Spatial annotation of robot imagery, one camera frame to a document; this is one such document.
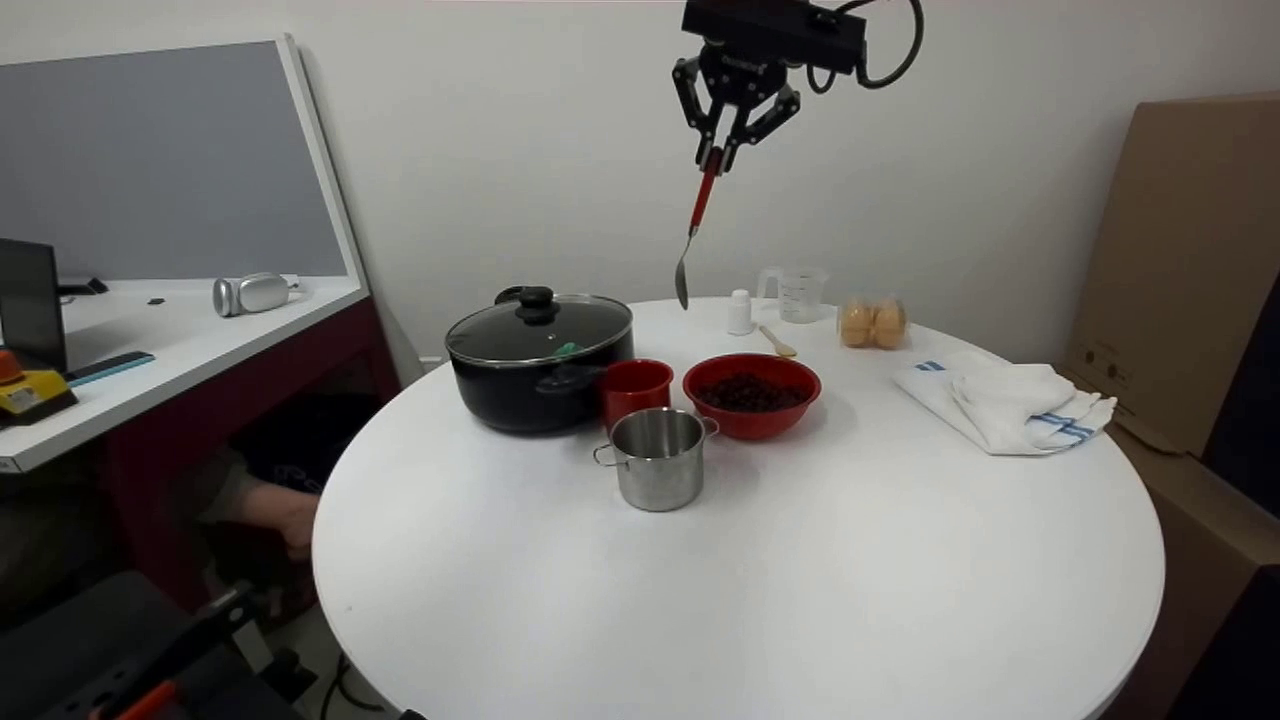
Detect dark coffee beans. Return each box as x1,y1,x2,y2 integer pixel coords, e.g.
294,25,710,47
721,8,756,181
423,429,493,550
694,372,812,417

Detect black laptop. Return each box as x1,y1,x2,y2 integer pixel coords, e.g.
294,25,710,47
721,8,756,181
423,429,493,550
0,235,73,378

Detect red handled metal spoon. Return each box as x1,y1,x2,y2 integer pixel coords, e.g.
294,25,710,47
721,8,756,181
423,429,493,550
671,143,727,314

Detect black cooking pot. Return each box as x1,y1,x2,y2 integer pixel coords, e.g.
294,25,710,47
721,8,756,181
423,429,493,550
445,334,639,442

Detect yellow box red button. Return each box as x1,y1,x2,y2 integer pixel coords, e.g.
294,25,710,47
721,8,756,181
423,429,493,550
0,350,81,429

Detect clear glass measuring cup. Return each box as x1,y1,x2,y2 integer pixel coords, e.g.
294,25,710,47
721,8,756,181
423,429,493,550
756,266,831,330

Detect red enamel mug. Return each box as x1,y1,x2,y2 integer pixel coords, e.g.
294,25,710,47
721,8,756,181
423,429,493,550
597,356,674,434

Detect red bowl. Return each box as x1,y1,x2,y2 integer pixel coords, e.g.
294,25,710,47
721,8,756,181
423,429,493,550
681,350,823,444

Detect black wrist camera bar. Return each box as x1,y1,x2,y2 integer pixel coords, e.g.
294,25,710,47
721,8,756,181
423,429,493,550
681,0,873,80

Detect white towel blue print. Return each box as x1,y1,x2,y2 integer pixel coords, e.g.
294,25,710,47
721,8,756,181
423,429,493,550
893,356,1120,462

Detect stainless steel cup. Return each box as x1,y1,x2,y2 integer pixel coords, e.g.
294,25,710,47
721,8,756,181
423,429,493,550
587,404,710,515

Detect small pale spoon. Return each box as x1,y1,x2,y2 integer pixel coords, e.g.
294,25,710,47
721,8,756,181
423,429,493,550
752,317,799,363

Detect beige round bun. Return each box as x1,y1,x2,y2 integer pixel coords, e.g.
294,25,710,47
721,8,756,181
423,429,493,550
836,295,878,353
869,294,911,353

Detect person leg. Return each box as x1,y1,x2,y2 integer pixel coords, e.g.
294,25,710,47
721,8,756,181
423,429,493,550
197,455,323,566

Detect glass pot lid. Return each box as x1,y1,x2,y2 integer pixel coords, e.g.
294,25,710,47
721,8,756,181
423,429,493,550
445,286,634,372

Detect grey partition board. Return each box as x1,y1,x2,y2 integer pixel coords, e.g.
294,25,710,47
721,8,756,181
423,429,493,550
0,38,371,290

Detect brown cardboard box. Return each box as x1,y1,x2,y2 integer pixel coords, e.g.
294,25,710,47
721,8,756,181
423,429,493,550
1102,426,1280,720

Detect small white bottle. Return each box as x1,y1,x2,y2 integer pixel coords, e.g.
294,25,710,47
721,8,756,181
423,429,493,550
724,286,759,340

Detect white desk maroon side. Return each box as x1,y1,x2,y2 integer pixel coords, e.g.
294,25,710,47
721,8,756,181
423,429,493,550
0,271,405,634

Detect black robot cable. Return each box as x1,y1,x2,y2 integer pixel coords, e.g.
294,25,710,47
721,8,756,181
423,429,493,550
804,0,927,96

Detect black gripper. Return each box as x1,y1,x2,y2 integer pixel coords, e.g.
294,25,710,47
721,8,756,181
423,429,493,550
668,38,804,175

